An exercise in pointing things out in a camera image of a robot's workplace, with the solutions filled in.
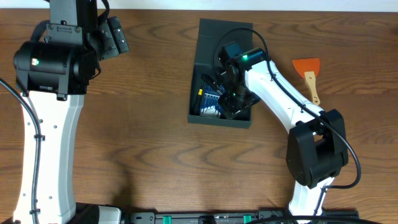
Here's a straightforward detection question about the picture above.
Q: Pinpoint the blue screwdriver bit case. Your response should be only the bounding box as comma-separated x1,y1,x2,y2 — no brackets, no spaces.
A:
199,85,223,118

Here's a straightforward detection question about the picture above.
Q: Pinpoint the black yellow screwdriver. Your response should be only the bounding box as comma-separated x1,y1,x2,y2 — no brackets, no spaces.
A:
192,87,203,116

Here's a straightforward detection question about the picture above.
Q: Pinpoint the small claw hammer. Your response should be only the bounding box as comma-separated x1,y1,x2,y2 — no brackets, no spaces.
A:
201,74,223,96

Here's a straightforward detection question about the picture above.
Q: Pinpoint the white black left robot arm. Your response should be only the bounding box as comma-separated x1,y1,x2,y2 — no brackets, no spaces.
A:
12,0,129,223

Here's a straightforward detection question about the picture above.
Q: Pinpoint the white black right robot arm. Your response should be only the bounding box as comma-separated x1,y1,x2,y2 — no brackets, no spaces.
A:
217,44,349,216

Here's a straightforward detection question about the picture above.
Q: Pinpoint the dark green open box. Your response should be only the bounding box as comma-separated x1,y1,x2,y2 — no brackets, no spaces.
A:
188,19,253,129

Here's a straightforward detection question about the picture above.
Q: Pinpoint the orange scraper wooden handle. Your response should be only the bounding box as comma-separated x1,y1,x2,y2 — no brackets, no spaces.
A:
292,58,320,105

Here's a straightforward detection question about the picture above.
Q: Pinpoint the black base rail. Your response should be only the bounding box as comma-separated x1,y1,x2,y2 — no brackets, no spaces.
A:
120,209,360,224

